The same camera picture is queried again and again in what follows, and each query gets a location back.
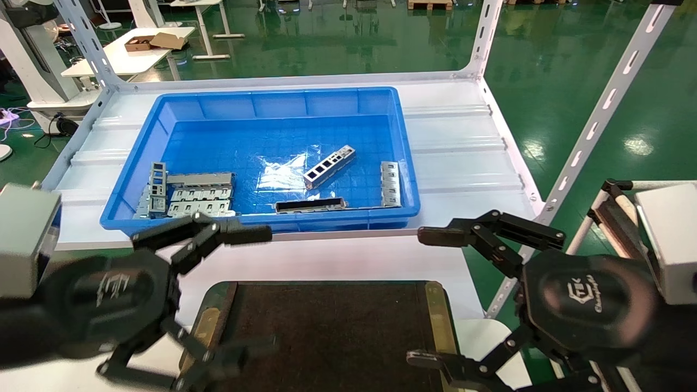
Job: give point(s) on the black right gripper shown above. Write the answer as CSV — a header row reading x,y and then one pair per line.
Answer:
x,y
591,305

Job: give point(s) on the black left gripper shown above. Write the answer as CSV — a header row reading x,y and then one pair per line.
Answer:
x,y
109,299

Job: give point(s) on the silver perforated metal part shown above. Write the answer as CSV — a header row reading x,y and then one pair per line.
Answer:
x,y
329,163

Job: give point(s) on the long grey metal part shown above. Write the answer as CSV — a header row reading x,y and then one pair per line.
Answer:
x,y
201,179

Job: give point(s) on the small grey metal part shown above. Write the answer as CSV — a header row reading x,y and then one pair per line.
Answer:
x,y
144,207

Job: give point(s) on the black long metal part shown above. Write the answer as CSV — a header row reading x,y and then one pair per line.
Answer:
x,y
310,205

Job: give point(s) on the silver stamped metal plate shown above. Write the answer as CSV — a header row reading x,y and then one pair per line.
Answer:
x,y
201,194
196,209

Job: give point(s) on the clear plastic film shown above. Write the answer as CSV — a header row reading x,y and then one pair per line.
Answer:
x,y
283,174

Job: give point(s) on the silver stamped metal strip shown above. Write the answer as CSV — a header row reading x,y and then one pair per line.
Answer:
x,y
390,185

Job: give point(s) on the blue plastic bin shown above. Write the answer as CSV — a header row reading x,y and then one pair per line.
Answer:
x,y
272,103

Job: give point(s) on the white slotted metal rack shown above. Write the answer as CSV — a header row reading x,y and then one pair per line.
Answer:
x,y
599,117

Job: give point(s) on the black round floor device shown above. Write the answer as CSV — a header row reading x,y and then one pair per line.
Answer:
x,y
68,126

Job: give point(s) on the white work table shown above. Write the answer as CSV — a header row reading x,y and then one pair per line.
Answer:
x,y
125,60

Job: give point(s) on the open cardboard box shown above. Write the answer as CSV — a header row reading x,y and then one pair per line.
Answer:
x,y
166,41

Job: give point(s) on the white desk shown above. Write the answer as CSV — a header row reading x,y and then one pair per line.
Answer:
x,y
202,32

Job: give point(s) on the white floor stand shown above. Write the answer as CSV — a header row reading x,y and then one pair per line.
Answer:
x,y
110,25

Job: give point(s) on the white machine column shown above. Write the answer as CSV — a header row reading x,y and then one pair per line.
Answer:
x,y
32,60

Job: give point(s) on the wooden pallet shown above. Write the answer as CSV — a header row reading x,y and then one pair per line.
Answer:
x,y
430,4

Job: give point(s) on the grey upright metal bracket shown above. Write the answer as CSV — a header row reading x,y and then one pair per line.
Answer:
x,y
158,204

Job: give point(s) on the conveyor with tubular frame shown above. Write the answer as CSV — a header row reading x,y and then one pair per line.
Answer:
x,y
618,223

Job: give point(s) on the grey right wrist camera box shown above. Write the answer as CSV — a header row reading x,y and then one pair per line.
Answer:
x,y
672,239

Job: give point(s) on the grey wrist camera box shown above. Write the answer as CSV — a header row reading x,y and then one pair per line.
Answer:
x,y
22,239
672,239

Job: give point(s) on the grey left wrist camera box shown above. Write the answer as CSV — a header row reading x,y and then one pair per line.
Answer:
x,y
22,239

